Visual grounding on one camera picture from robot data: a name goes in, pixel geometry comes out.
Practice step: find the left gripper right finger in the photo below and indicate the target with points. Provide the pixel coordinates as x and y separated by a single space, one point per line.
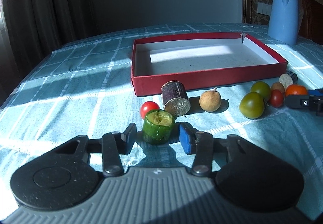
200 144

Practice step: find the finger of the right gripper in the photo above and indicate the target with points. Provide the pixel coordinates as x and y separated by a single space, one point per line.
300 102
316 92

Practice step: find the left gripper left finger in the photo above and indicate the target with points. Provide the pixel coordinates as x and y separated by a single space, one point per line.
113 145

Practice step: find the orange tangerine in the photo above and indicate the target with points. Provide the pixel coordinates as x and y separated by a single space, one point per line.
296 89

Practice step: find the small dark sugarcane piece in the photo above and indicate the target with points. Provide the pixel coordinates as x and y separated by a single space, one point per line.
288 79

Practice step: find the green cucumber piece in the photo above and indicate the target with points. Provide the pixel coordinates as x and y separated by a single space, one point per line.
157 127

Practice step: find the cherry tomato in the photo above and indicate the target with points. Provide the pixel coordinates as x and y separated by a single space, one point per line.
148 106
276 99

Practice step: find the small brown longan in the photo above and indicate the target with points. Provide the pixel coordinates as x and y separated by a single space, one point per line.
278 86

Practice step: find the small green tomato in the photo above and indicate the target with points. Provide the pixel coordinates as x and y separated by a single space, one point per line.
263 89

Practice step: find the large green tomato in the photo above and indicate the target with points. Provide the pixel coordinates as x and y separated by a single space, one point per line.
252 105

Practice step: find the large tan longan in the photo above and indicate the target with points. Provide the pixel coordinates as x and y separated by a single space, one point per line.
210 100

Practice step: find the large purple sugarcane piece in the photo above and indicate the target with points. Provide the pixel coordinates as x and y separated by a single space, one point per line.
175 99

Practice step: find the teal plaid tablecloth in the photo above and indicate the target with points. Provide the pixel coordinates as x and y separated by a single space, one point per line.
85 88

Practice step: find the dark wooden chair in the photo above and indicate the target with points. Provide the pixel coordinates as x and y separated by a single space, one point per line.
311 25

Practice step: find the blue electric kettle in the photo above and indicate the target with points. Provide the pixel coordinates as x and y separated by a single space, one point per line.
283 22

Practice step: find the red cardboard tray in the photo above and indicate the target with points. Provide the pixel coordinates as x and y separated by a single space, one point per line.
201 60

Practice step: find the grey patterned curtain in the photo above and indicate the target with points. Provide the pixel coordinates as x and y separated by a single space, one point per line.
35 28

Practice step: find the white wall switch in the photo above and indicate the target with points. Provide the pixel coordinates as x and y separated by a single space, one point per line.
264 9

